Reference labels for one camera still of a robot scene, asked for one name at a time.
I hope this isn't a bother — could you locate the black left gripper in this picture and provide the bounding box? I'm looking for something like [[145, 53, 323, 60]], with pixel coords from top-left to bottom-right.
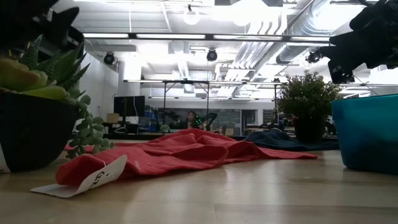
[[0, 0, 85, 52]]

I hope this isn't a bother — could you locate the person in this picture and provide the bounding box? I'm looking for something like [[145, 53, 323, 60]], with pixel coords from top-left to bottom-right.
[[183, 111, 200, 130]]

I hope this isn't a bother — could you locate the bushy green potted plant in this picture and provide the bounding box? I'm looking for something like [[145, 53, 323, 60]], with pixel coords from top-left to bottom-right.
[[276, 70, 343, 144]]

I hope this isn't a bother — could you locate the overhead light bar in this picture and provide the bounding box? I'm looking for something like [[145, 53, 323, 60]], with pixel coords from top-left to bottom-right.
[[82, 32, 335, 44]]

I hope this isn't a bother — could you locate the navy blue cloth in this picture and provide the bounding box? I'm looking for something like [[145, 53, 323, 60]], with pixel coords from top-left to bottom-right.
[[245, 129, 340, 152]]

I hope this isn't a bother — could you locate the teal plastic tupperware container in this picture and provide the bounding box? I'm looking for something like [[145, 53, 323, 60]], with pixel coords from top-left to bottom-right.
[[331, 93, 398, 175]]

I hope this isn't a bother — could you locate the white globe ceiling lamp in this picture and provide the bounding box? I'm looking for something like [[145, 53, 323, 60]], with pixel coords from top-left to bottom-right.
[[183, 4, 200, 26]]

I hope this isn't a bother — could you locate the black overhead bar fixture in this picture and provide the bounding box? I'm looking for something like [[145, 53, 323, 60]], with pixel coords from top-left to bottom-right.
[[329, 0, 374, 7]]

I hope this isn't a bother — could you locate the black computer monitor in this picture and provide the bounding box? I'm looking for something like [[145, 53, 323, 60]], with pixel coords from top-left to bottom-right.
[[113, 95, 146, 118]]

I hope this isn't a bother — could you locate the large black ceiling spotlight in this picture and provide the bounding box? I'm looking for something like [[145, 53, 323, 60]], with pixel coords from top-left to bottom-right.
[[305, 49, 324, 65]]

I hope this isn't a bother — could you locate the red cloth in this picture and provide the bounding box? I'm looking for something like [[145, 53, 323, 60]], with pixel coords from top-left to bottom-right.
[[55, 128, 318, 187]]

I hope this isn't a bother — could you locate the black background workstation frame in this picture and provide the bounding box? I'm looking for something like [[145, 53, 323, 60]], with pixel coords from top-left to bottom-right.
[[123, 79, 282, 125]]

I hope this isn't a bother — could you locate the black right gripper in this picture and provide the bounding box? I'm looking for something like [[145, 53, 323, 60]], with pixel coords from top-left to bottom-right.
[[319, 0, 398, 85]]

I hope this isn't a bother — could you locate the succulent plant in black pot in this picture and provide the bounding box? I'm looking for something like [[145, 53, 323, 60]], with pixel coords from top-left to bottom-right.
[[0, 34, 116, 174]]

